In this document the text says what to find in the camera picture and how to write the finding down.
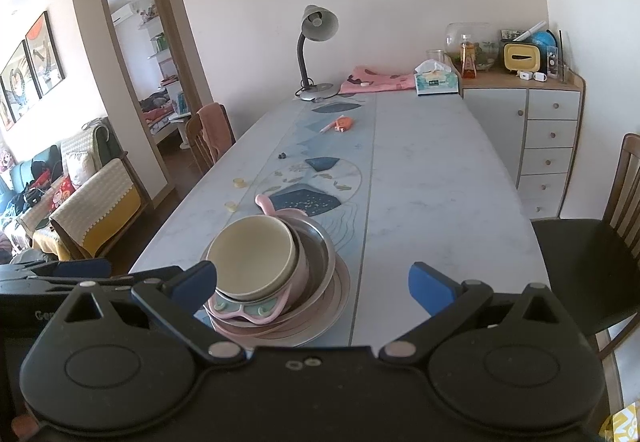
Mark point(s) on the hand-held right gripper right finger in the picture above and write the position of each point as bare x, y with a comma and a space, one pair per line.
430, 284

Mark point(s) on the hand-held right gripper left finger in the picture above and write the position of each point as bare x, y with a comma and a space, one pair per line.
192, 282

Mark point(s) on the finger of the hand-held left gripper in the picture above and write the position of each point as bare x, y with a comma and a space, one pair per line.
80, 268
150, 273

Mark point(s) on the cream bowl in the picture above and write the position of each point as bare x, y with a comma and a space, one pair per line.
250, 252

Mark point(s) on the pink bowl with steel liner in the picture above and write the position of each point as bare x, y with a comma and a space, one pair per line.
250, 314

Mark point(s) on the large white plate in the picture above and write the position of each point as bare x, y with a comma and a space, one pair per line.
343, 282

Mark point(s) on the pink mouse-shaped plate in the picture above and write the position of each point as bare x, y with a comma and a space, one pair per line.
280, 328

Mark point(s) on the steel mixing bowl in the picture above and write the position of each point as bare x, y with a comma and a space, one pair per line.
321, 247

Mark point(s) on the person's left hand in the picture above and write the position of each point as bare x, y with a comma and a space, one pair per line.
21, 426

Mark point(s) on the sofa with beige yellow cover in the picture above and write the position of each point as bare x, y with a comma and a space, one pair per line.
95, 202

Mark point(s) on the wooden chair with towel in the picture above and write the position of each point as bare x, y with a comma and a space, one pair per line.
197, 147

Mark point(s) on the wooden slatted chair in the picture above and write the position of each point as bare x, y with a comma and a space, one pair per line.
580, 262

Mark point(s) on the pink towel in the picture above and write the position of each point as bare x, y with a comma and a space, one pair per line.
212, 129

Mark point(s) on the white wooden sideboard cabinet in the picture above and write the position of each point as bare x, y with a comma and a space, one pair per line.
500, 132

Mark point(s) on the blue patterned table runner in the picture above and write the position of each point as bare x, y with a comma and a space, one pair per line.
330, 147

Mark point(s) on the orange tape measure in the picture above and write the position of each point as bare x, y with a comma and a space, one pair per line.
345, 123

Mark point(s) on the white pen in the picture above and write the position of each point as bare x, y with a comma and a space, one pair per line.
328, 126

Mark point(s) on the tissue box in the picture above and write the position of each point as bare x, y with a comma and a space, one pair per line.
437, 84

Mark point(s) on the pink cloth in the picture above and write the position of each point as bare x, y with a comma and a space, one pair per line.
380, 81

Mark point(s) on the orange liquid bottle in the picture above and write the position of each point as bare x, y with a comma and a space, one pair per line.
468, 64

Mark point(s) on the clear drinking glass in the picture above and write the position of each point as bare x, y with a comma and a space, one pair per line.
435, 56

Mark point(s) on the small white device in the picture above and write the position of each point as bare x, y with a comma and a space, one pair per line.
525, 76
541, 77

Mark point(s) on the yellow patterned box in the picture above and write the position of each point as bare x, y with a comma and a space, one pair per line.
622, 422

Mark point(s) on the clear plastic container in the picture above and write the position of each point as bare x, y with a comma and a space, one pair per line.
551, 59

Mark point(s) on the white air conditioner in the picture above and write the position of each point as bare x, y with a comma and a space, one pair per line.
124, 13

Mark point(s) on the thin dark stick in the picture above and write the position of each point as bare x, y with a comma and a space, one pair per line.
561, 57

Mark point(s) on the blue globe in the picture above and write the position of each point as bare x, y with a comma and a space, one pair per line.
544, 39

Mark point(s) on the white tube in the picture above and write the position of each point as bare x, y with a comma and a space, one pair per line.
530, 31

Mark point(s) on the grey desk lamp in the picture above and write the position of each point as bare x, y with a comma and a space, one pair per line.
320, 22

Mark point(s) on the black framed wall picture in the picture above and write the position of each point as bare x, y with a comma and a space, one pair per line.
17, 87
45, 52

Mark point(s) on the wooden door frame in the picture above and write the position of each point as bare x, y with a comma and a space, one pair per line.
100, 72

